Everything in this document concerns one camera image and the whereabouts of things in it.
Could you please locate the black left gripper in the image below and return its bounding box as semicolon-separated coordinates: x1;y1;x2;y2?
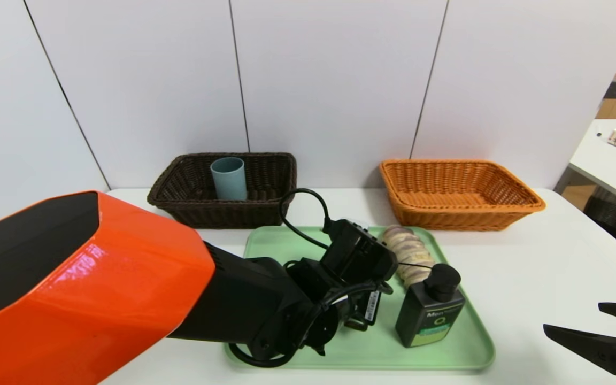
344;290;381;332

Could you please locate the black green lotion bottle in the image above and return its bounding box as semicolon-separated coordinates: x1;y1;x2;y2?
395;264;467;349

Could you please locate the blue plastic cup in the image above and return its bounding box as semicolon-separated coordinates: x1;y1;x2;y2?
211;157;248;201

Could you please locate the orange wicker basket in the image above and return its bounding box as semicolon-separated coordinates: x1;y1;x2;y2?
379;159;546;232

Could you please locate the dark brown wicker basket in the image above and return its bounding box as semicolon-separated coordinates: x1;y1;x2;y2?
147;152;298;229

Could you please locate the light green plastic tray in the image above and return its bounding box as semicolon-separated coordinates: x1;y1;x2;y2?
224;226;496;371

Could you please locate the white side table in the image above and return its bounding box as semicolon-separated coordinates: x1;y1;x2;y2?
554;119;616;210

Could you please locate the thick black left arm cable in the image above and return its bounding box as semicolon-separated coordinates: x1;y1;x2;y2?
228;281;394;368

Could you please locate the thin black left camera cable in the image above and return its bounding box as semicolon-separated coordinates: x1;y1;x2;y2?
279;188;335;252

